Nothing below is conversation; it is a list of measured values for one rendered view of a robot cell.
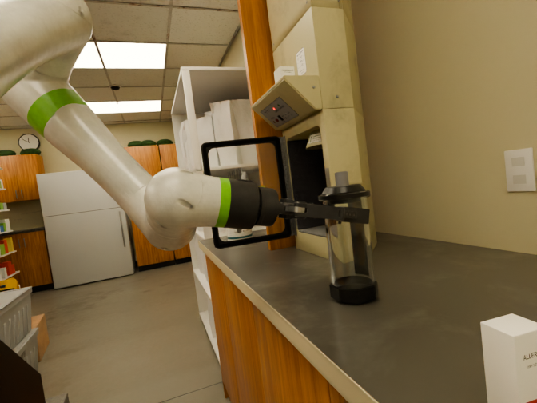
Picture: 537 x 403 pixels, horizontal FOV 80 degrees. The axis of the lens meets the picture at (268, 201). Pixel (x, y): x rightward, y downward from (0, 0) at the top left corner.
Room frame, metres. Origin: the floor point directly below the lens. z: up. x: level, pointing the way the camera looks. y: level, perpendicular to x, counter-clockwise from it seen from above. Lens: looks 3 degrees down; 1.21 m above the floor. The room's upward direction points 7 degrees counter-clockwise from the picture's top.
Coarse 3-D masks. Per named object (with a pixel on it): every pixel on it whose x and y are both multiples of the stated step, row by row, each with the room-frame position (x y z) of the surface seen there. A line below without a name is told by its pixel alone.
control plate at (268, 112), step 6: (276, 102) 1.06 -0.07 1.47; (282, 102) 1.04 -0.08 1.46; (270, 108) 1.12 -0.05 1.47; (276, 108) 1.10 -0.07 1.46; (282, 108) 1.07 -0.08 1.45; (288, 108) 1.05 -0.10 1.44; (264, 114) 1.20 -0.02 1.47; (270, 114) 1.17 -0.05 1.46; (276, 114) 1.14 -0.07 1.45; (288, 114) 1.08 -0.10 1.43; (294, 114) 1.06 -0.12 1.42; (270, 120) 1.20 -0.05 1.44; (288, 120) 1.11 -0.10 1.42; (276, 126) 1.22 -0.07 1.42
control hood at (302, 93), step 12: (276, 84) 0.98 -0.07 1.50; (288, 84) 0.93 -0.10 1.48; (300, 84) 0.94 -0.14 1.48; (312, 84) 0.96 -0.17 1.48; (264, 96) 1.09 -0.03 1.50; (276, 96) 1.03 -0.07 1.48; (288, 96) 0.99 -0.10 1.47; (300, 96) 0.95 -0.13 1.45; (312, 96) 0.95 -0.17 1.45; (252, 108) 1.22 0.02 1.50; (264, 108) 1.16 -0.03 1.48; (300, 108) 1.00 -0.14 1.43; (312, 108) 0.96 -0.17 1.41
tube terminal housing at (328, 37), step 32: (320, 32) 0.97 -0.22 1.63; (352, 32) 1.14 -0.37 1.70; (288, 64) 1.14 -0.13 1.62; (320, 64) 0.97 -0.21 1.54; (352, 64) 1.07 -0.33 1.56; (352, 96) 1.00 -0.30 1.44; (288, 128) 1.20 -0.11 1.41; (320, 128) 0.99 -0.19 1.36; (352, 128) 1.00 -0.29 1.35; (288, 160) 1.24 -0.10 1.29; (352, 160) 0.99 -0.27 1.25; (320, 256) 1.08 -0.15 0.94
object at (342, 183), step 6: (336, 174) 0.67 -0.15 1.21; (342, 174) 0.67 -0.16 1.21; (336, 180) 0.68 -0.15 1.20; (342, 180) 0.67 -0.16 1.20; (336, 186) 0.66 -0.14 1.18; (342, 186) 0.65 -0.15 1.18; (348, 186) 0.64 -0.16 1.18; (354, 186) 0.65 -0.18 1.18; (360, 186) 0.66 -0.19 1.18; (324, 192) 0.67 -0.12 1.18; (330, 192) 0.65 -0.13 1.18; (336, 192) 0.64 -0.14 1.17; (342, 192) 0.64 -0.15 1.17; (348, 192) 0.64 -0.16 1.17
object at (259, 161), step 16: (256, 144) 1.23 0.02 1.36; (272, 144) 1.24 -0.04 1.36; (224, 160) 1.20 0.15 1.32; (240, 160) 1.21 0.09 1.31; (256, 160) 1.23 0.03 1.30; (272, 160) 1.24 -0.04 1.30; (224, 176) 1.20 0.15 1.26; (240, 176) 1.21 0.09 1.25; (256, 176) 1.22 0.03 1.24; (272, 176) 1.24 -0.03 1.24; (224, 240) 1.19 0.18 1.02; (272, 240) 1.23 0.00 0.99
